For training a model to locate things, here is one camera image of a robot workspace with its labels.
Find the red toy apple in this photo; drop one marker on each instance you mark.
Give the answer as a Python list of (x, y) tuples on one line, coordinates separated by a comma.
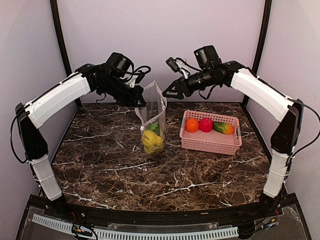
[(206, 125)]

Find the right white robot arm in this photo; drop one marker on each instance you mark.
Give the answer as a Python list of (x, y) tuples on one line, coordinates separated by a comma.
[(232, 74)]

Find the green orange toy mango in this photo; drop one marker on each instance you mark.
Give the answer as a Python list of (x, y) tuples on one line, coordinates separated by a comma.
[(223, 128)]

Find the left black frame post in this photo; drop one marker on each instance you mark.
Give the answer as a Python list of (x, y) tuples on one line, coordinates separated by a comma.
[(59, 36)]

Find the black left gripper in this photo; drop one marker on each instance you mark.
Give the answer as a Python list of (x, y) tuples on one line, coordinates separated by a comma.
[(134, 100)]

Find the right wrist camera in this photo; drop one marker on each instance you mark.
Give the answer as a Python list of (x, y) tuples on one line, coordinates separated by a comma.
[(207, 57)]

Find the black frame post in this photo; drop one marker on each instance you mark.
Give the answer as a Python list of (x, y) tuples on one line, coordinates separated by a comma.
[(262, 35), (59, 36)]

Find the pink plastic basket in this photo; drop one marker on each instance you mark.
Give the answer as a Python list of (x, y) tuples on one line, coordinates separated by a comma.
[(213, 141)]

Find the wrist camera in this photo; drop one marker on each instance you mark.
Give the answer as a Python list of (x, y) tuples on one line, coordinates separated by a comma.
[(119, 61), (207, 57)]

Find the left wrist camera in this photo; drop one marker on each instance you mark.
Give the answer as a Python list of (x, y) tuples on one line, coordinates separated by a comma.
[(119, 61)]

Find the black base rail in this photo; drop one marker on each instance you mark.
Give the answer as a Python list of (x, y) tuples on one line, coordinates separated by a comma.
[(228, 215)]

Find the right black frame post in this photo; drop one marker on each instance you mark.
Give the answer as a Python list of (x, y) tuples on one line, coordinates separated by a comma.
[(262, 35)]

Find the clear zip top bag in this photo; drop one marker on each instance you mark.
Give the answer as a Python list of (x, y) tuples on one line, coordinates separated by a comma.
[(154, 111)]

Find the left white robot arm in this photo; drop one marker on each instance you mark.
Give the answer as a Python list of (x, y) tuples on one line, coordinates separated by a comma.
[(33, 115)]

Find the yellow toy lemon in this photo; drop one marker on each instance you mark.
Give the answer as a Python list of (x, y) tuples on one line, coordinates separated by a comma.
[(149, 138)]

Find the white slotted cable duct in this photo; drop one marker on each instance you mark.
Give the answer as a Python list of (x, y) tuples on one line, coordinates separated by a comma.
[(117, 231)]

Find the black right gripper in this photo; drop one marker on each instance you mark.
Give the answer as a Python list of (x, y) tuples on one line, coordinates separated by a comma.
[(179, 88)]

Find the yellow toy banana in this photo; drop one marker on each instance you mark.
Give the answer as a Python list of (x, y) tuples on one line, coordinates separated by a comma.
[(153, 149)]

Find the green toy vegetable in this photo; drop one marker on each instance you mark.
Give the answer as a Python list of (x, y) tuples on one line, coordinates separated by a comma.
[(155, 127)]

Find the orange toy fruit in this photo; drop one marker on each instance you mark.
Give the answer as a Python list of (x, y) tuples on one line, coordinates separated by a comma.
[(192, 125)]

